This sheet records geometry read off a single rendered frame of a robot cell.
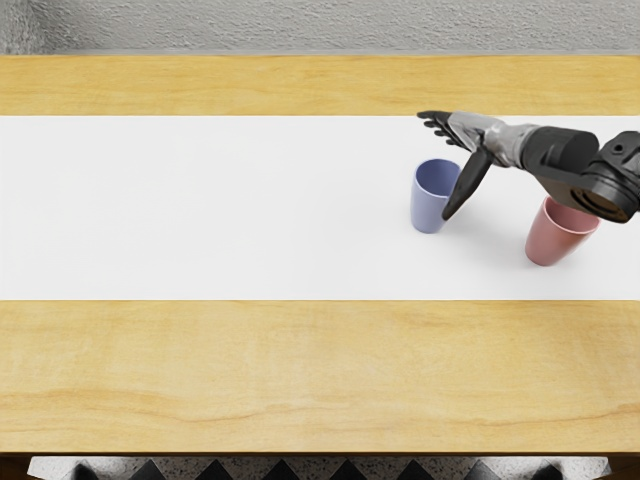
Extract lavender blue cup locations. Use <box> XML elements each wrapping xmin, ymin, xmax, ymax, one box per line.
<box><xmin>410</xmin><ymin>158</ymin><xmax>463</xmax><ymax>235</ymax></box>

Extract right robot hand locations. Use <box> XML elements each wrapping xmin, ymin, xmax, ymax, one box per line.
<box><xmin>416</xmin><ymin>109</ymin><xmax>530</xmax><ymax>222</ymax></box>

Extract pink cup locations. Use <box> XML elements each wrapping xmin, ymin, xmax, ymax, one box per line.
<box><xmin>524</xmin><ymin>195</ymin><xmax>601</xmax><ymax>267</ymax></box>

